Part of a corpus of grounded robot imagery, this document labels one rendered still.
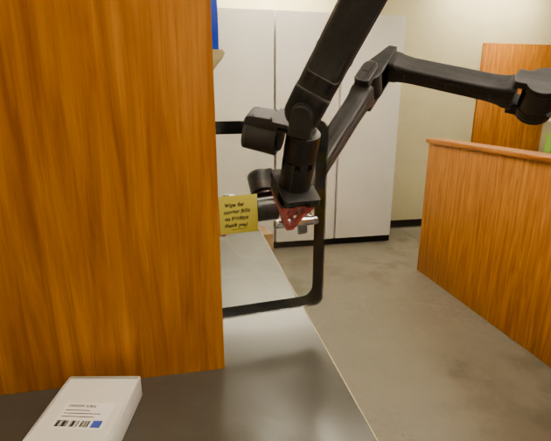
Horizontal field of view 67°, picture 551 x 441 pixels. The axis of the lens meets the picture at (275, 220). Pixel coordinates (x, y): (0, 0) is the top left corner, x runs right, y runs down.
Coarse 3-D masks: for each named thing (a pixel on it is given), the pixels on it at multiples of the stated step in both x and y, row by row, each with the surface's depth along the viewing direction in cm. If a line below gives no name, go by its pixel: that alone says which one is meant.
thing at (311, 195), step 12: (288, 168) 70; (300, 168) 70; (312, 168) 71; (276, 180) 75; (288, 180) 72; (300, 180) 71; (288, 192) 73; (300, 192) 73; (312, 192) 73; (288, 204) 71; (300, 204) 71; (312, 204) 72
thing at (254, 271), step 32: (224, 128) 76; (320, 128) 82; (224, 160) 78; (256, 160) 80; (320, 160) 84; (224, 192) 80; (256, 192) 82; (320, 192) 86; (320, 224) 88; (224, 256) 83; (256, 256) 85; (288, 256) 87; (320, 256) 90; (224, 288) 85; (256, 288) 87; (288, 288) 89; (320, 288) 92
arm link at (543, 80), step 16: (384, 64) 105; (400, 64) 105; (416, 64) 105; (432, 64) 103; (384, 80) 112; (400, 80) 109; (416, 80) 105; (432, 80) 103; (448, 80) 100; (464, 80) 99; (480, 80) 98; (496, 80) 96; (512, 80) 94; (528, 80) 91; (544, 80) 90; (480, 96) 99; (496, 96) 97; (512, 96) 94; (544, 96) 89; (512, 112) 99
